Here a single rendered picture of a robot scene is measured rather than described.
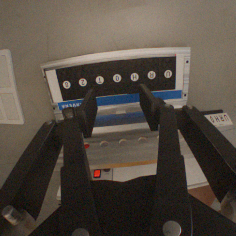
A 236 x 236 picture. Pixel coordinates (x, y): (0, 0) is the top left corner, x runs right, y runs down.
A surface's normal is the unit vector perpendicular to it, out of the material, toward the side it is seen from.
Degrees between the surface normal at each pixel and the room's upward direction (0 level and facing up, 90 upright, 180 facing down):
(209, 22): 0
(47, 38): 0
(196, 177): 90
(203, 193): 0
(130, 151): 79
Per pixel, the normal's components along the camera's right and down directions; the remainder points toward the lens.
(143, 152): -0.10, -0.77
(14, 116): 0.02, 0.46
